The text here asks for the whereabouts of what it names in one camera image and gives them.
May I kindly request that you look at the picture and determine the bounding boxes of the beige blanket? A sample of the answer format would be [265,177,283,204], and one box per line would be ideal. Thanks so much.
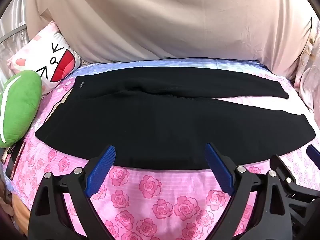
[25,0,314,80]

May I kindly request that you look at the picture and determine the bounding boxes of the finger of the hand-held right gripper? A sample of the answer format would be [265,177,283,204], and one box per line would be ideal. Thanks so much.
[306,144,320,167]
[271,154,320,207]

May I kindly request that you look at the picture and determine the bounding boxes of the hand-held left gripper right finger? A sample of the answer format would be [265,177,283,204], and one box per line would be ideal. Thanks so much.
[204,142,293,240]

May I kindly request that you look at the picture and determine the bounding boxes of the pale floral cloth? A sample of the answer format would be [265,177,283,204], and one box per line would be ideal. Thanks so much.
[293,15,320,120]

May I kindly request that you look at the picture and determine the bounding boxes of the brown soft item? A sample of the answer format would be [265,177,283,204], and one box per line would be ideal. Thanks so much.
[0,177,30,235]

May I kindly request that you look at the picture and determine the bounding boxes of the black flat device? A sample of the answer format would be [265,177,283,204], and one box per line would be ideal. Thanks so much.
[0,142,26,181]

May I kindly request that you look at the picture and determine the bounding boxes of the shiny silver curtain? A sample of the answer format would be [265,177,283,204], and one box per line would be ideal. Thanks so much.
[0,0,34,90]

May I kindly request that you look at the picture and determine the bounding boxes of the black pants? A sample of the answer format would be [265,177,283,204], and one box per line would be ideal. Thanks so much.
[34,66,316,171]

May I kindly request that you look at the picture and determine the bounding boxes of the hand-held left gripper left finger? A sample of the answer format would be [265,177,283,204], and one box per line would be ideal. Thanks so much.
[28,145,117,240]

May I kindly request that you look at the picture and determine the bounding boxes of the white cartoon face pillow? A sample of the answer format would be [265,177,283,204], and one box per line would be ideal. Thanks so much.
[7,21,84,98]

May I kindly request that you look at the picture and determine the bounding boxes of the green plush toy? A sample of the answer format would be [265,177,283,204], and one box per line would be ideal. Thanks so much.
[0,70,42,148]

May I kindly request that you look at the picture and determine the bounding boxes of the pink rose print bedsheet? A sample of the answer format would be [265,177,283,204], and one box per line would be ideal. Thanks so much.
[5,57,320,240]

